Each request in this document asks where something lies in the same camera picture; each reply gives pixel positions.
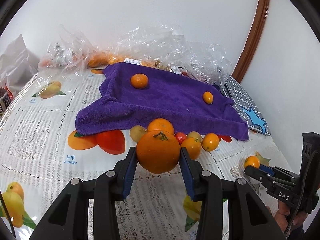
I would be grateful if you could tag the grey checked cloth blue star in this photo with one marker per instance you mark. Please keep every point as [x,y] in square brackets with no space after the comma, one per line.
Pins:
[245,106]

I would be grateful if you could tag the small orange kumquat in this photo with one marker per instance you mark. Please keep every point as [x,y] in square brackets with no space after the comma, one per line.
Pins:
[252,161]
[193,147]
[208,97]
[210,142]

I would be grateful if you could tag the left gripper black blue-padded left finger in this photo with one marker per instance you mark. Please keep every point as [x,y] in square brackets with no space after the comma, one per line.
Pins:
[67,217]

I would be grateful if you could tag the brown wooden door frame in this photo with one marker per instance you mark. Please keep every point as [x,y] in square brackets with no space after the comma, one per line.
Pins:
[252,41]

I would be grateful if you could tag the white plastic bag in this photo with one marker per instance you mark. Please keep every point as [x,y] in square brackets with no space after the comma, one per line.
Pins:
[18,66]

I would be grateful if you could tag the purple towel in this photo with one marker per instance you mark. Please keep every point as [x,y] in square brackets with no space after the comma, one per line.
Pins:
[169,96]

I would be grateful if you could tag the orange with green stem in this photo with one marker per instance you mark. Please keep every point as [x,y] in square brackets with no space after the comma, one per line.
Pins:
[158,152]

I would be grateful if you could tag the small green-brown kiwi fruit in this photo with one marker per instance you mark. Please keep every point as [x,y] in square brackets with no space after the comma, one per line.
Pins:
[136,132]

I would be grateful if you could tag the small clear plastic bag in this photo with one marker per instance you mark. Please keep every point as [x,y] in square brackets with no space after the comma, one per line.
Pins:
[68,57]

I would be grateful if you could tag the person's right hand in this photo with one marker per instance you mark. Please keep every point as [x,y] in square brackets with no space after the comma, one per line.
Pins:
[282,214]

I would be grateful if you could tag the clear bag of oranges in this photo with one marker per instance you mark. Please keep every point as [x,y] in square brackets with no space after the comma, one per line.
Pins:
[154,47]

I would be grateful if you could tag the fruit print tablecloth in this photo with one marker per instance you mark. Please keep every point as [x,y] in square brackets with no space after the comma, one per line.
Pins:
[36,154]

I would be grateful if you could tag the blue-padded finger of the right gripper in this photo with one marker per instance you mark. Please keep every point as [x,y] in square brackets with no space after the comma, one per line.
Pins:
[263,173]

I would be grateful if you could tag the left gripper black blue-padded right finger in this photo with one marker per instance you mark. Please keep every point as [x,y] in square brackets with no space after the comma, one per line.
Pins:
[248,217]

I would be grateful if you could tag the small yellow-green fruit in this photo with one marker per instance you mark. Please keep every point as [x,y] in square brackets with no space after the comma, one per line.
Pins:
[195,135]

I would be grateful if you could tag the clear crinkled plastic bag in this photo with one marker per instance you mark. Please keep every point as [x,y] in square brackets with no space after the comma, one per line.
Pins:
[205,62]

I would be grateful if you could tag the small red fruit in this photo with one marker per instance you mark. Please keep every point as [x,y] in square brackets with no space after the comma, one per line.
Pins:
[181,137]

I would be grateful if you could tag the large orange mandarin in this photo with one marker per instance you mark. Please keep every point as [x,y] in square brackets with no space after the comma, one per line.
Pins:
[139,81]

